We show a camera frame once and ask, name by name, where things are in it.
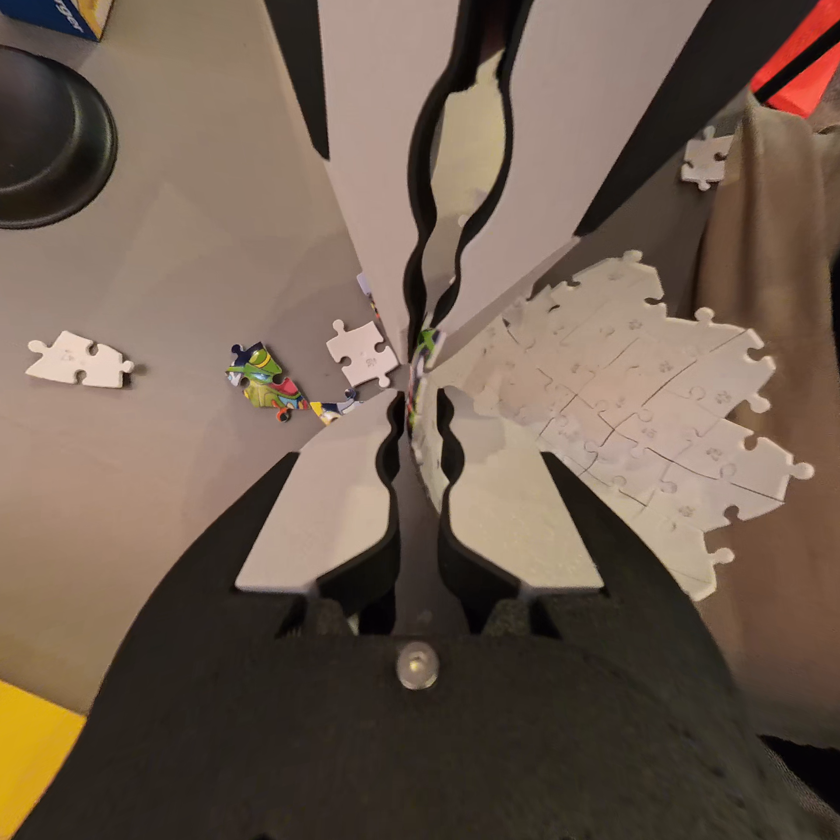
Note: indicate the blue red puzzle piece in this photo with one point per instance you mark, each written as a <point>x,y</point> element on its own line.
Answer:
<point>366,292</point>

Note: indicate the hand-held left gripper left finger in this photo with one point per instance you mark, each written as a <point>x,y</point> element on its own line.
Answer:
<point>315,512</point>

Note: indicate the white single puzzle piece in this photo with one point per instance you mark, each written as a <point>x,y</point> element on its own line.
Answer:
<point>361,354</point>
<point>702,161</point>

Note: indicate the green colourful puzzle piece pair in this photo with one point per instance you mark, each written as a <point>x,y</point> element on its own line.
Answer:
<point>266,380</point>

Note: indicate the blue puzzle box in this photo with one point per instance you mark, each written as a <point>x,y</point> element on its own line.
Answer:
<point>65,16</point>

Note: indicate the yellow flat box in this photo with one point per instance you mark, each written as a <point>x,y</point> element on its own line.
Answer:
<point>26,754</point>

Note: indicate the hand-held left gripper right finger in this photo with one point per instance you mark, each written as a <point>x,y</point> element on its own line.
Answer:
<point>518,525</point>

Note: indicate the person's dark clothing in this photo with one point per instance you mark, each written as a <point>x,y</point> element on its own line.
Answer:
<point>814,787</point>

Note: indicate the white joined puzzle piece pair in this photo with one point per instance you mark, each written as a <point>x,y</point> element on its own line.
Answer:
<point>72,361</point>

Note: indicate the colourful puzzle ball shell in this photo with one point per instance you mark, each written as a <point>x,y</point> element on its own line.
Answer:
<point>656,407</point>

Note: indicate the yellow blue puzzle piece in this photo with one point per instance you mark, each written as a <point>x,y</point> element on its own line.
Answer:
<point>328,410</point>

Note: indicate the black round ball stand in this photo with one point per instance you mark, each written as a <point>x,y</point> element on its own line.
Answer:
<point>46,138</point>

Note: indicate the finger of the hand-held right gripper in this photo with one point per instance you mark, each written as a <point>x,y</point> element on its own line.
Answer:
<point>571,118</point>
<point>374,98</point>

